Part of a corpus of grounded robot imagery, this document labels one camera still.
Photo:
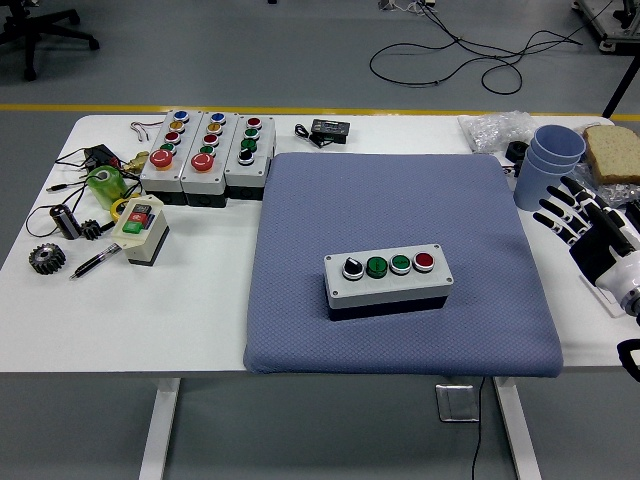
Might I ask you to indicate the black mechanical device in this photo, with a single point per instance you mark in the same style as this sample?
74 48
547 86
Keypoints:
635 212

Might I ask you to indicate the small black gear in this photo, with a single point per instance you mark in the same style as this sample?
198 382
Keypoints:
91 230

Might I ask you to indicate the black digital meter module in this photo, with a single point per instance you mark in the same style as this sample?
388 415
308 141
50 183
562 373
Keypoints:
330 130

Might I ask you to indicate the clear bubble wrap bag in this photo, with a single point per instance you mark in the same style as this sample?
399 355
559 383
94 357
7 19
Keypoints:
492 132

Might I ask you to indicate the brass fitting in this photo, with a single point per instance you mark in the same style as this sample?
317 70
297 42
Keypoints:
136 162

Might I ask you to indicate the bread slice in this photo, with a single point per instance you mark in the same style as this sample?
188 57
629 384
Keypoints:
612 155

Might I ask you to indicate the blue-grey quilted mat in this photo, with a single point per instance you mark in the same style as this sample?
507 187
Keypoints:
350 200

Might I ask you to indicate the grey four-button control box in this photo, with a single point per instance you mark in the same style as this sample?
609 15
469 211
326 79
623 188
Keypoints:
250 170
385 295

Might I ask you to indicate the black pen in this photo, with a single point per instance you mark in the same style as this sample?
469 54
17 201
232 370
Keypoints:
97 260

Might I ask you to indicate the black office chair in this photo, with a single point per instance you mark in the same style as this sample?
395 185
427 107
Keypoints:
32 30

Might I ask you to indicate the clear plastic bag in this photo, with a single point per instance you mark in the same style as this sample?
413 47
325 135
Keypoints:
617 192

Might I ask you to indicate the cream red-green switch box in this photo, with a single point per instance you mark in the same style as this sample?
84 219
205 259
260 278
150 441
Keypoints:
145 240

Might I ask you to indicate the grey five-button control box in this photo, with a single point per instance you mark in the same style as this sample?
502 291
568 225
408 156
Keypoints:
165 175
205 177

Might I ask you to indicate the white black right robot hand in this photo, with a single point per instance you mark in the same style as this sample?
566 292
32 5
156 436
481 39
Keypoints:
600 250

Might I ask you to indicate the metal floor outlet plate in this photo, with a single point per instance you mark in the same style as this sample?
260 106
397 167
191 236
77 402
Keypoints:
456 402

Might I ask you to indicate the white table leg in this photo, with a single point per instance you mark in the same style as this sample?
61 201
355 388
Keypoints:
160 430
517 430

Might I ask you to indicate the green tape roll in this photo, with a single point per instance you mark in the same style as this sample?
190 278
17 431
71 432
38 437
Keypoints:
107 190

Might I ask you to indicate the light blue plastic cup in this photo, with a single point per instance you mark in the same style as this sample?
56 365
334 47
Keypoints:
557 140
535 161
535 192

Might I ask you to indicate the aluminium frame cart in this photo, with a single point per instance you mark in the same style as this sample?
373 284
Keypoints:
617 30

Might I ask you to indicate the large steel gear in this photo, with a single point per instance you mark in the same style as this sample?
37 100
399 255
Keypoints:
50 262

